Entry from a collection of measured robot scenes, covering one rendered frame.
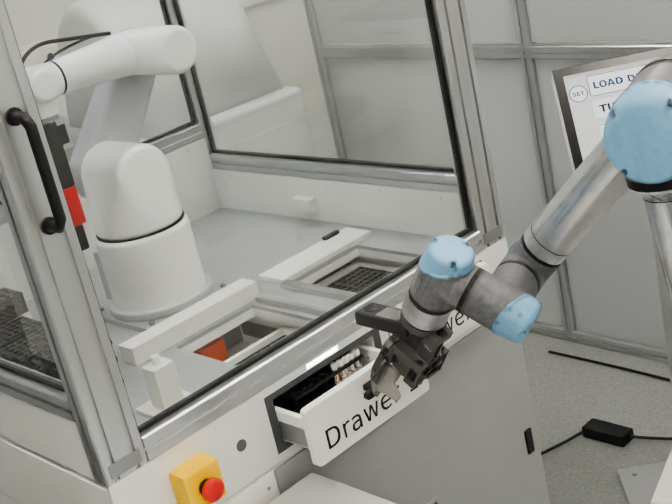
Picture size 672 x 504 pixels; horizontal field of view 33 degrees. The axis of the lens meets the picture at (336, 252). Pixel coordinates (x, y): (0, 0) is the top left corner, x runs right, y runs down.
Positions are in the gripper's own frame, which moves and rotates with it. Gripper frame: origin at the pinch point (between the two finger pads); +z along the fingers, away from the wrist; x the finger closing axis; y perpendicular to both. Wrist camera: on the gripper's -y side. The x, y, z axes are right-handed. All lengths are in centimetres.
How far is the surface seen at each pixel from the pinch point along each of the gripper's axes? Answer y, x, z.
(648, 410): 17, 138, 100
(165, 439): -14.7, -35.0, 4.5
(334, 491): 5.6, -12.6, 15.1
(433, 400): -0.3, 24.9, 25.0
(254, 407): -12.4, -16.9, 7.7
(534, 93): -71, 167, 54
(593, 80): -26, 93, -12
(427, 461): 6.2, 19.8, 34.3
